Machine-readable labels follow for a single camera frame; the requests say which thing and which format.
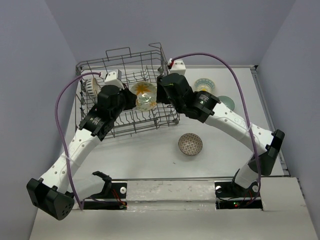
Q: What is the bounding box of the teal yellow sun bowl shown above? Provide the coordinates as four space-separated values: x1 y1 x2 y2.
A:
194 78 216 94

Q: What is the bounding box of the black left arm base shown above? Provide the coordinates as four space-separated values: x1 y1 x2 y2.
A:
83 182 128 210

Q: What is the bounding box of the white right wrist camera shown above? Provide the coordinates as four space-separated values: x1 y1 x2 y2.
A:
167 58 186 76

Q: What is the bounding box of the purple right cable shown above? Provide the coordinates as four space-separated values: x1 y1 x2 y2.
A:
168 52 263 208

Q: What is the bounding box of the plain teal bowl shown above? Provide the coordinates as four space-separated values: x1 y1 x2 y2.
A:
218 95 235 111

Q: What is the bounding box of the grey wire dish rack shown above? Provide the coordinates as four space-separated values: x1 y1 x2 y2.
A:
72 42 180 138

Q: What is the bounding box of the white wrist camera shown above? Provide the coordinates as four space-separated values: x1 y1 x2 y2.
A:
167 58 186 76
104 69 124 89

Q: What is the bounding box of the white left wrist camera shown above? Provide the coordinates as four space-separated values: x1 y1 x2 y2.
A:
104 69 124 89

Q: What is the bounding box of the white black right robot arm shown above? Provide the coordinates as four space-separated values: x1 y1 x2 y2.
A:
156 73 285 196

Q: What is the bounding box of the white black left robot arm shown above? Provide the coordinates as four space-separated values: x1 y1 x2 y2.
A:
26 85 137 221

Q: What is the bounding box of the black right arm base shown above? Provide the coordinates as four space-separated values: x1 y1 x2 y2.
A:
214 181 263 210

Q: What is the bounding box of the brown patterned bowl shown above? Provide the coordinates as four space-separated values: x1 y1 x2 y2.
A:
178 133 203 156

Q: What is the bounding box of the orange flower bowl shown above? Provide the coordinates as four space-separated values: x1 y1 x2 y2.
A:
130 81 157 112

